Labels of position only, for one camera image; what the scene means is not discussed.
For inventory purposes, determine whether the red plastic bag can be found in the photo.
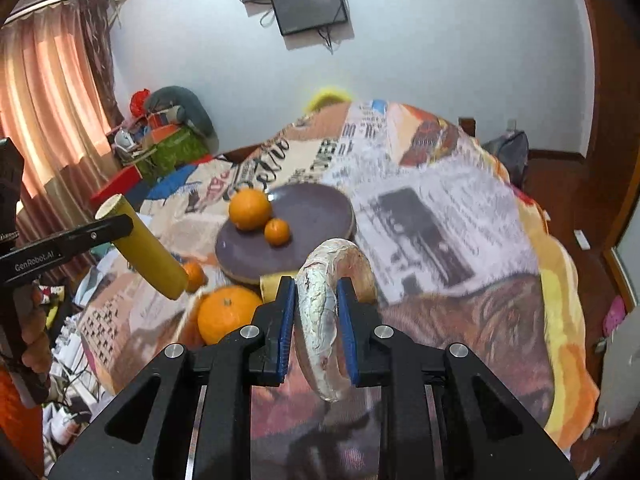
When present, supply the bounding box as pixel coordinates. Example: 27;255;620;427
129;88;151;118

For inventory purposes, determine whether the large orange with stem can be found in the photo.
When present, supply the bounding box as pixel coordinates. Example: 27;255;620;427
196;285;262;346

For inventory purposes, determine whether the newspaper print blanket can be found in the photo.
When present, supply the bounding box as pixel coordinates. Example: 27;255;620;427
79;101;599;479

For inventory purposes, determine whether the peeled pomelo wedge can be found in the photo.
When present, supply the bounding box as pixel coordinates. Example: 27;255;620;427
294;238;376;403

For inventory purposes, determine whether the long green sugarcane piece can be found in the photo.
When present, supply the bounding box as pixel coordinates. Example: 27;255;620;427
96;194;189;300

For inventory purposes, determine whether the brown wooden door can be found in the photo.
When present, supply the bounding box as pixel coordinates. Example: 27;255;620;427
569;0;640;306

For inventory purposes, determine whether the short yellow sugarcane piece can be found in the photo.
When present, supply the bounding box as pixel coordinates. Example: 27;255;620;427
259;271;297;304

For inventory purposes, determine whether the purple ceramic plate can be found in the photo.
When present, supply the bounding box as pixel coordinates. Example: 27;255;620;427
215;183;356;285

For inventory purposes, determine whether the left hand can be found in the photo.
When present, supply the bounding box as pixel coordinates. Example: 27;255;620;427
14;283;52;374

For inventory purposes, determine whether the dark backpack on floor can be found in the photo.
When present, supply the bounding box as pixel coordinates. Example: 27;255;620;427
482;130;529;190

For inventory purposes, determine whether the pink striped curtain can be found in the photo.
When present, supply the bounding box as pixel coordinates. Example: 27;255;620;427
0;0;124;281

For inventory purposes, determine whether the small tangerine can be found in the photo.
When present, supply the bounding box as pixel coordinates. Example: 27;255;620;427
264;218;291;247
182;260;208;294

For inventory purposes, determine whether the red box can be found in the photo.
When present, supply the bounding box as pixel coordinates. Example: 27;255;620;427
90;166;142;210

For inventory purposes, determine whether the small tangerine on blanket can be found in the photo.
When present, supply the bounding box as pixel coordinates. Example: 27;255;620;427
182;260;208;294

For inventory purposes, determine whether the yellow foam arch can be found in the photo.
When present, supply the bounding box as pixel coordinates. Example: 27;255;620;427
305;87;352;114

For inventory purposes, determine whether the small black wall monitor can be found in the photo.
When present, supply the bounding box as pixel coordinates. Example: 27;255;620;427
271;0;348;37

